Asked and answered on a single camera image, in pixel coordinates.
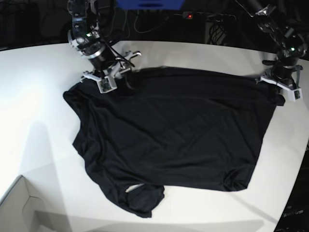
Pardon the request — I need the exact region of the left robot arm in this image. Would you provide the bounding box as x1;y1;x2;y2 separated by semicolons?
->
236;0;309;95

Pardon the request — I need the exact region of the grey looped cable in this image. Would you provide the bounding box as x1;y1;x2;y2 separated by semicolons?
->
122;9;169;34

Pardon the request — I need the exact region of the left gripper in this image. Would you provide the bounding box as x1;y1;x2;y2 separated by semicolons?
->
255;65;303;92

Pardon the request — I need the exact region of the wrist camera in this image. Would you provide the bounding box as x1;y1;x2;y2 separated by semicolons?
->
97;76;117;94
285;88;303;102

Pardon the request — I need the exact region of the blue plastic bin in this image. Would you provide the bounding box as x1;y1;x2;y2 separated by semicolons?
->
116;0;185;10

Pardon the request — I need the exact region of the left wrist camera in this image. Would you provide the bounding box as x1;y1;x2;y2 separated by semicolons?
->
285;88;303;102

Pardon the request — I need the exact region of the white cardboard box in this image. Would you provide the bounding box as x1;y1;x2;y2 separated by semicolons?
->
0;175;72;232

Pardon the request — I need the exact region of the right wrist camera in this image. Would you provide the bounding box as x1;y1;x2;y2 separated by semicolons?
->
97;76;117;94

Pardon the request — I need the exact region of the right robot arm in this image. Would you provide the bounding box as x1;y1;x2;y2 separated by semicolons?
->
67;0;141;94

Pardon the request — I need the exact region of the black t-shirt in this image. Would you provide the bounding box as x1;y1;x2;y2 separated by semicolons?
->
63;68;285;218

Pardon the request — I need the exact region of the black power strip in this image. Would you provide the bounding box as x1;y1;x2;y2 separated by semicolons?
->
180;11;237;22

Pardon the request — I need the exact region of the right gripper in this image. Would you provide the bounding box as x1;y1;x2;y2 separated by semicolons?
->
80;51;141;90

